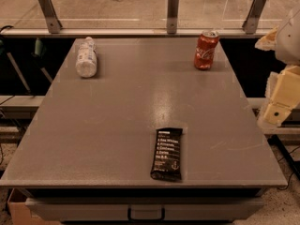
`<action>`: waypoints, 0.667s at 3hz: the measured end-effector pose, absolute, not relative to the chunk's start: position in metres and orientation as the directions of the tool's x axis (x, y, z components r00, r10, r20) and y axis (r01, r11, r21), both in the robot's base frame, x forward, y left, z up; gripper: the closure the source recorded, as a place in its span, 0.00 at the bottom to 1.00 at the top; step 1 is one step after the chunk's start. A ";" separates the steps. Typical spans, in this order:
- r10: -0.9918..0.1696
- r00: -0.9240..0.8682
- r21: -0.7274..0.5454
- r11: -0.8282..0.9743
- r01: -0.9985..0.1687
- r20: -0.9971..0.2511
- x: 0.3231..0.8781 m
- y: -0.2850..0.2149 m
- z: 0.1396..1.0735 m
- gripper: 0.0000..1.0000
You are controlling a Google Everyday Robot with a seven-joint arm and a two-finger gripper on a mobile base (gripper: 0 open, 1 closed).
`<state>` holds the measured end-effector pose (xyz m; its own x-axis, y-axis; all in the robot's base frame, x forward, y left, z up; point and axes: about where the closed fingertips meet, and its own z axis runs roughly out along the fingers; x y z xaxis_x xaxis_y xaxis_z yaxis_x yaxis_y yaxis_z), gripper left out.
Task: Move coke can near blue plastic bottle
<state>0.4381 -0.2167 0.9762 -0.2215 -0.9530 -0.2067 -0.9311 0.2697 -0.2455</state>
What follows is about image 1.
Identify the clear plastic water bottle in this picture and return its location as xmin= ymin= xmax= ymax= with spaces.
xmin=75 ymin=37 xmax=98 ymax=78

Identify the metal bracket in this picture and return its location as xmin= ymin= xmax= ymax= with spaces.
xmin=166 ymin=0 xmax=179 ymax=34
xmin=242 ymin=0 xmax=267 ymax=34
xmin=38 ymin=0 xmax=62 ymax=34

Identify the cardboard box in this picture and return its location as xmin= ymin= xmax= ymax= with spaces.
xmin=7 ymin=189 xmax=61 ymax=225

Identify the red coke can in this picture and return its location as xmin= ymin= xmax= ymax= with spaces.
xmin=194 ymin=31 xmax=219 ymax=70

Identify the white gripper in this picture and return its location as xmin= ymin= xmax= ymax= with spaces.
xmin=255 ymin=6 xmax=300 ymax=128

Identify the left metal bracket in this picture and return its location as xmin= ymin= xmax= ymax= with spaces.
xmin=38 ymin=0 xmax=62 ymax=34

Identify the right metal bracket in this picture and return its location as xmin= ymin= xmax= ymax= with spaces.
xmin=242 ymin=0 xmax=267 ymax=34

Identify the black snack bar wrapper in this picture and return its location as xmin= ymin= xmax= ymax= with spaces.
xmin=150 ymin=127 xmax=183 ymax=182

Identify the grey drawer with black handle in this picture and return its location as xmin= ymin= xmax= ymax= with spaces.
xmin=25 ymin=197 xmax=263 ymax=222

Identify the middle metal bracket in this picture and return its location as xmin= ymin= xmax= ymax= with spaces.
xmin=166 ymin=0 xmax=179 ymax=34

